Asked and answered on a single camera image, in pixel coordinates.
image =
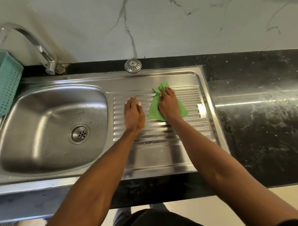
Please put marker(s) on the teal plastic mesh basket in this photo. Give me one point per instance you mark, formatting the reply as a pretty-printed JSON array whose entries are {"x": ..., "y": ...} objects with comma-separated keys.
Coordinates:
[{"x": 8, "y": 81}]

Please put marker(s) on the person's grey jeans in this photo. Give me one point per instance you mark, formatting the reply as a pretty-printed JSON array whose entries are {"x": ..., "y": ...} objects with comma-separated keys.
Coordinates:
[{"x": 121, "y": 215}]

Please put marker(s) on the chrome curved faucet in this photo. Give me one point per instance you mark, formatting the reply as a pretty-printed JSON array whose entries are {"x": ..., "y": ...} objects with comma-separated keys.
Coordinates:
[{"x": 44, "y": 52}]

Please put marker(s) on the stainless steel sink with drainboard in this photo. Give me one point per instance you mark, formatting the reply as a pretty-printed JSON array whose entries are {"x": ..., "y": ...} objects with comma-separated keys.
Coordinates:
[{"x": 158, "y": 151}]

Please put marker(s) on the round perforated steel cap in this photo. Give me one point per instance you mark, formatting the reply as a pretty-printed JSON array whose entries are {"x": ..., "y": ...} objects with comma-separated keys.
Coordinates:
[{"x": 133, "y": 65}]

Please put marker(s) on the person's right fingers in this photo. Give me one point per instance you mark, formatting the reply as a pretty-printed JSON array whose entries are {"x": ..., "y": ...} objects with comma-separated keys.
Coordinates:
[{"x": 167, "y": 92}]

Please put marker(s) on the person's right forearm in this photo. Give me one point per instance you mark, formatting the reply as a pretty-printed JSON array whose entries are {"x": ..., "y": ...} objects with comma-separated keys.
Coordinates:
[{"x": 216, "y": 167}]

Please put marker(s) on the person's right hand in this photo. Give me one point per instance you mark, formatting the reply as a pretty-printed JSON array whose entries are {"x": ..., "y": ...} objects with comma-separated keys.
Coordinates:
[{"x": 168, "y": 106}]

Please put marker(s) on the green cleaning cloth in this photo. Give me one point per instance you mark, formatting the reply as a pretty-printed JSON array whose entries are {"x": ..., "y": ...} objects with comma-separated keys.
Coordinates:
[{"x": 153, "y": 110}]

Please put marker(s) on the person's black shirt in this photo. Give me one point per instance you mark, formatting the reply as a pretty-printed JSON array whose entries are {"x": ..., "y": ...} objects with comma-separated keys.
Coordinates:
[{"x": 160, "y": 218}]

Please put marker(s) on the person's left forearm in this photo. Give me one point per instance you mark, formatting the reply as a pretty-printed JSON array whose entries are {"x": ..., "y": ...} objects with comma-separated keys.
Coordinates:
[{"x": 100, "y": 179}]

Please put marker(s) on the person's left hand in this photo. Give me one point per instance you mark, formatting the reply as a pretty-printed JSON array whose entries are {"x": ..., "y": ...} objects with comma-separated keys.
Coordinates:
[{"x": 133, "y": 116}]

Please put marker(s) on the person's left thumb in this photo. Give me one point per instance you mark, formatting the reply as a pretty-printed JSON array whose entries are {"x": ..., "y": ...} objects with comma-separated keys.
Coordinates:
[{"x": 139, "y": 107}]

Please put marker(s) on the round steel drain strainer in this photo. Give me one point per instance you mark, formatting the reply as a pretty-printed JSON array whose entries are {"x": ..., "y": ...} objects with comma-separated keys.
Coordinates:
[{"x": 79, "y": 133}]

